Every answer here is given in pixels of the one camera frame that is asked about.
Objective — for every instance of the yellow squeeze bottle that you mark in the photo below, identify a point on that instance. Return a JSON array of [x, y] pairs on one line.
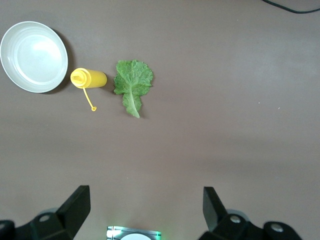
[[95, 78]]

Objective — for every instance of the beige plate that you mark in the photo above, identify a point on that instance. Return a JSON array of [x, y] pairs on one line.
[[33, 56]]

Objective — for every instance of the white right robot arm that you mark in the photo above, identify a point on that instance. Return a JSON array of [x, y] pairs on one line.
[[136, 237]]

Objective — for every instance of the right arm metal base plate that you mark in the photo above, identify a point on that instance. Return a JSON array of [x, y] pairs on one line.
[[112, 233]]

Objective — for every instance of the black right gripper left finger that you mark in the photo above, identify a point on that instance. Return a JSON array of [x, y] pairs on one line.
[[75, 207]]

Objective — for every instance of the green lettuce leaf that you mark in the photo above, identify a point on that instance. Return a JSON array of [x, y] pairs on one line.
[[132, 80]]

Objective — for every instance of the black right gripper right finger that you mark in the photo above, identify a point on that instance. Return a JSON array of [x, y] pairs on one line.
[[215, 210]]

